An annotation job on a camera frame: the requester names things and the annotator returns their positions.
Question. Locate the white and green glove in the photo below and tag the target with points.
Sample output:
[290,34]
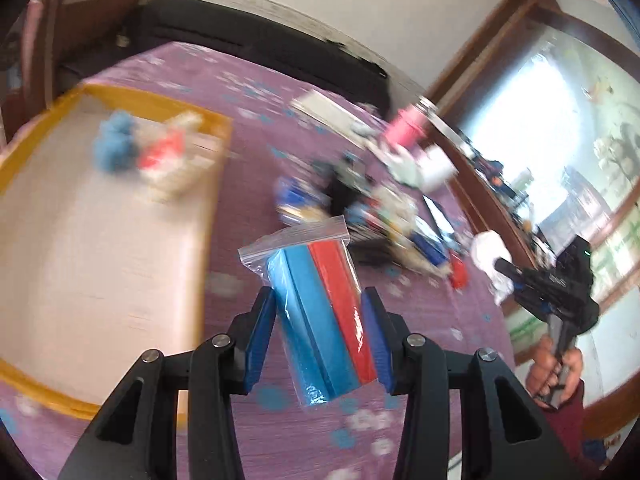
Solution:
[405,167]

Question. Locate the wooden window frame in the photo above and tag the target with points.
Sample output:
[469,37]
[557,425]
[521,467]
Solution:
[505,15]

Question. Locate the person's right hand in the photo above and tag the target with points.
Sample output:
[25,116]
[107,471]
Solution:
[540,370]

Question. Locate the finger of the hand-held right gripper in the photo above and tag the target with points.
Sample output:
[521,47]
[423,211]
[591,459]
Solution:
[507,269]

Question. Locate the pile of colourful packets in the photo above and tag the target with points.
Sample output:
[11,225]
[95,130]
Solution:
[395,230]

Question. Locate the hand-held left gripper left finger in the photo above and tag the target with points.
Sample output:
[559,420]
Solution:
[261,340]

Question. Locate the pink knitted cup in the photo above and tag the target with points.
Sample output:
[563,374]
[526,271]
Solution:
[405,127]

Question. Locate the person's right forearm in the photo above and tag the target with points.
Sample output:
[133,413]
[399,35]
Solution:
[570,425]

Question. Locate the white cloth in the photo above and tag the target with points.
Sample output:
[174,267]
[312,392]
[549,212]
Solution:
[487,252]

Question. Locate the red plastic bag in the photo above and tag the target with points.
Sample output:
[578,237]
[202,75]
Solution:
[457,275]

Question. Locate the black sofa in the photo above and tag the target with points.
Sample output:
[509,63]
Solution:
[225,25]

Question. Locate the orange-rimmed tray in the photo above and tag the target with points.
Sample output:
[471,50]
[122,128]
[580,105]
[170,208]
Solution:
[100,260]

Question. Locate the white plastic jar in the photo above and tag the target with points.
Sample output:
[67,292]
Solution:
[437,165]

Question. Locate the blue plush toy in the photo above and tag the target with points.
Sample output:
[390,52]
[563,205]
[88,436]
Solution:
[115,145]

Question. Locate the zip bag of foam blocks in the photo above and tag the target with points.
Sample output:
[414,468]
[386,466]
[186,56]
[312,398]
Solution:
[320,310]

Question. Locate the black and white plush toy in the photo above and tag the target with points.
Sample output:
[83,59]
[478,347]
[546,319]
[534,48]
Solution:
[342,190]

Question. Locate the brown wooden chair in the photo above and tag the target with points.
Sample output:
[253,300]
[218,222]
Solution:
[40,35]

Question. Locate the white paper sheets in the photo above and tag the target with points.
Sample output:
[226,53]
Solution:
[325,107]

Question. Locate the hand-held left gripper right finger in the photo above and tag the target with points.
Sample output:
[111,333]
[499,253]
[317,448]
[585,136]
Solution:
[376,340]

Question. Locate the purple floral cloth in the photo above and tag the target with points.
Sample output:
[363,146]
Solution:
[250,125]

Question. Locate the red and white plush toy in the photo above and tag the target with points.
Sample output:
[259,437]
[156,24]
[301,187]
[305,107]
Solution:
[165,155]

